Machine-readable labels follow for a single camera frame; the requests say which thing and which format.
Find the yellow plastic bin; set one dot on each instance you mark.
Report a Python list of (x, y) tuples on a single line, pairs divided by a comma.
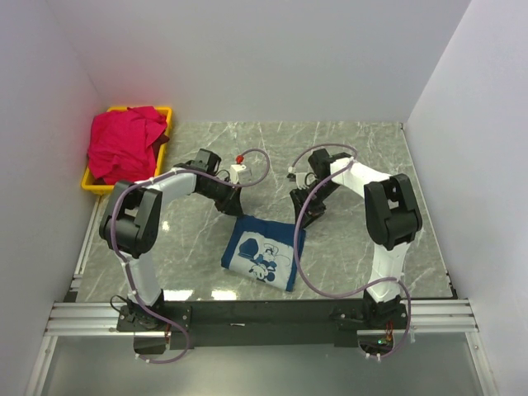
[(92, 181)]

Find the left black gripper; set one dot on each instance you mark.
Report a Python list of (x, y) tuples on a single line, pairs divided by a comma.
[(231, 205)]

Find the black base beam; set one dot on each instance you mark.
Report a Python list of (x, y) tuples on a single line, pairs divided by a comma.
[(240, 323)]

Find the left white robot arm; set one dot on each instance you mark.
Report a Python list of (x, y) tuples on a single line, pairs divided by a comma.
[(132, 217)]

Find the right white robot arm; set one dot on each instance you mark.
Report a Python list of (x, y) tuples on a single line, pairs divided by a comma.
[(392, 219)]

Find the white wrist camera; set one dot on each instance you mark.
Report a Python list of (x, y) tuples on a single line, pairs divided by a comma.
[(240, 174), (302, 179)]

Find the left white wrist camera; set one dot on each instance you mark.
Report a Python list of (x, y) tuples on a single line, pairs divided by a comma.
[(240, 174)]

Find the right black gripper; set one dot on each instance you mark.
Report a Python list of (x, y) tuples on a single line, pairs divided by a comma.
[(311, 213)]

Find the blue t shirt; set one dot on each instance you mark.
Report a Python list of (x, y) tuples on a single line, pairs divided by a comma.
[(264, 251)]

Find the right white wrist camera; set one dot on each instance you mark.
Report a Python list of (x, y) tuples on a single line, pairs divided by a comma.
[(302, 179)]

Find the pink t shirt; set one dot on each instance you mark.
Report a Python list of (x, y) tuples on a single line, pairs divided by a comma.
[(123, 142)]

